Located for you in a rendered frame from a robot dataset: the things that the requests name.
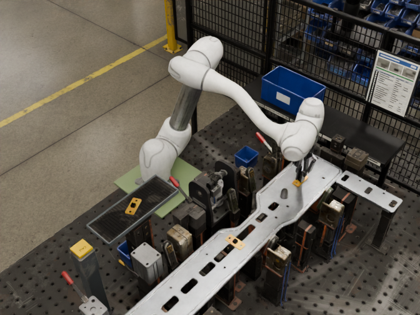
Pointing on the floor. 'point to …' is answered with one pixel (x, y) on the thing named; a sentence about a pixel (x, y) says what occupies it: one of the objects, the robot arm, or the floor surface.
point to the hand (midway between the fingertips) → (300, 174)
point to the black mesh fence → (308, 61)
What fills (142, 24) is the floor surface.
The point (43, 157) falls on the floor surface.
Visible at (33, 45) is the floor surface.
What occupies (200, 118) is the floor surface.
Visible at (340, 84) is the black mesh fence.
